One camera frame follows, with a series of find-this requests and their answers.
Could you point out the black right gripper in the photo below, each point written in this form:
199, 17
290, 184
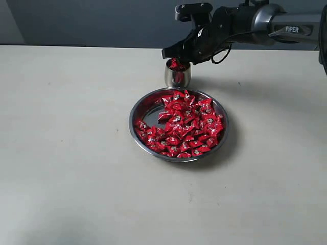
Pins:
201, 44

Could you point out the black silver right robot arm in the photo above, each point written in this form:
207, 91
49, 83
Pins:
252, 22

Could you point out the shiny steel cup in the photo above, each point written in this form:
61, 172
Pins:
177, 79

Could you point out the dark gray round object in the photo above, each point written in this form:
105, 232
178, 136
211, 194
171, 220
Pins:
149, 124

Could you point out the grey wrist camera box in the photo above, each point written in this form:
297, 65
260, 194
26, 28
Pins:
199, 13

